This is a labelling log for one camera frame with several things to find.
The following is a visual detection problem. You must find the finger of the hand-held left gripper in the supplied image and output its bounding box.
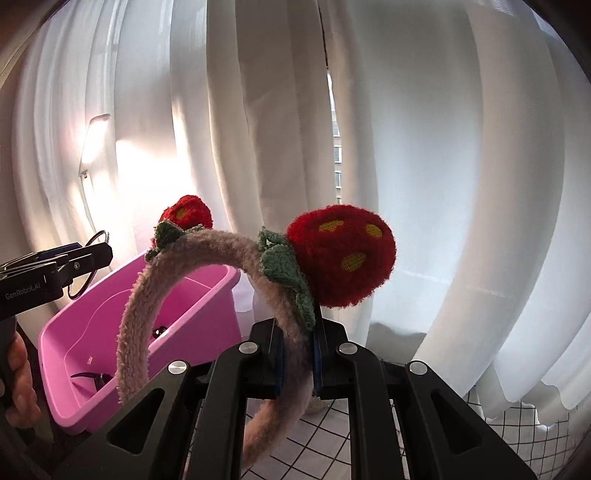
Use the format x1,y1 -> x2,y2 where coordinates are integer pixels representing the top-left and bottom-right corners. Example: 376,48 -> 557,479
0,247 -> 88,274
55,243 -> 114,288

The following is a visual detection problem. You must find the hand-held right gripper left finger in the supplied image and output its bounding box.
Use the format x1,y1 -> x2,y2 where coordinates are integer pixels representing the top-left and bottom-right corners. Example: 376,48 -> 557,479
53,319 -> 284,480

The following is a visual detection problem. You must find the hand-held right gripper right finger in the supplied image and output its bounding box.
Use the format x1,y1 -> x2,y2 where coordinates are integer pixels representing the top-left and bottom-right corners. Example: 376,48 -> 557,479
313,318 -> 539,480

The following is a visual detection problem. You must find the large silver bangle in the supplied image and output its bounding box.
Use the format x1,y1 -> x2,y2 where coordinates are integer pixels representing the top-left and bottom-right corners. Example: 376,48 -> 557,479
66,230 -> 110,298

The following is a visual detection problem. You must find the pink plastic tub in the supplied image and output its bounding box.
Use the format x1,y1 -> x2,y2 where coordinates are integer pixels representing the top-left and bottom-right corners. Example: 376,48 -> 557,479
38,251 -> 242,435

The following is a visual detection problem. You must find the black wrist watch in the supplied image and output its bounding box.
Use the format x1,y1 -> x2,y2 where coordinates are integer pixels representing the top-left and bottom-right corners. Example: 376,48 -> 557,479
70,370 -> 114,386

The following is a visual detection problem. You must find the pink plush strawberry headband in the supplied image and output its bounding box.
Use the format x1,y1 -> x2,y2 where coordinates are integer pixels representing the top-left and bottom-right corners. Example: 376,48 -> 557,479
115,195 -> 398,467

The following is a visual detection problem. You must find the person's left hand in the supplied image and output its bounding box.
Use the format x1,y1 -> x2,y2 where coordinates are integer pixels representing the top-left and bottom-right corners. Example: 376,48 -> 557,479
4,331 -> 43,432

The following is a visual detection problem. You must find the black grid white tablecloth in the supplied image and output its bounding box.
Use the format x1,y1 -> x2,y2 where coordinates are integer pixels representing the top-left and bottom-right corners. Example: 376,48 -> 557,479
259,385 -> 578,480

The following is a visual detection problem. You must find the building outside window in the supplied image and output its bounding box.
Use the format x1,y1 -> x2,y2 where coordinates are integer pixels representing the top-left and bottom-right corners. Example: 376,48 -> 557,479
327,74 -> 343,190

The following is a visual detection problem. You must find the white curtain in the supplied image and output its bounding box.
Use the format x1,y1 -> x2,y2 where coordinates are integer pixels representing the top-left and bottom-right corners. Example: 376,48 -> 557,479
9,0 -> 591,416

